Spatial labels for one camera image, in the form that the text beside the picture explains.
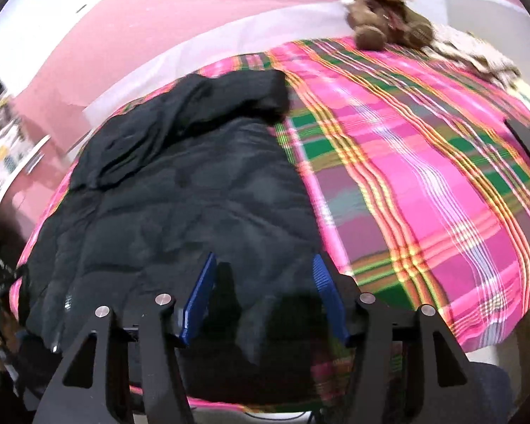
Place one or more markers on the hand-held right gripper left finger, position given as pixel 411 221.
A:
pixel 198 296

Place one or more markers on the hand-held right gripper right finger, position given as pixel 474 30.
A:
pixel 329 293

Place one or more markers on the black puffer jacket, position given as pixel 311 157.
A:
pixel 181 194

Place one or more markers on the pink plaid bed blanket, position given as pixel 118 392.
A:
pixel 415 176

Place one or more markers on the black bag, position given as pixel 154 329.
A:
pixel 0 282

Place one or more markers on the pineapple print cloth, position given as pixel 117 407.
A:
pixel 2 150

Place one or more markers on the floral beige cloth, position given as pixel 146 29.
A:
pixel 477 53

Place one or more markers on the brown teddy bear red hat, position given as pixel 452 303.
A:
pixel 384 4

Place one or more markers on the white board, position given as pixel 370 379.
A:
pixel 481 9

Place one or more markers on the white shelf bracket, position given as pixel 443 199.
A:
pixel 28 159

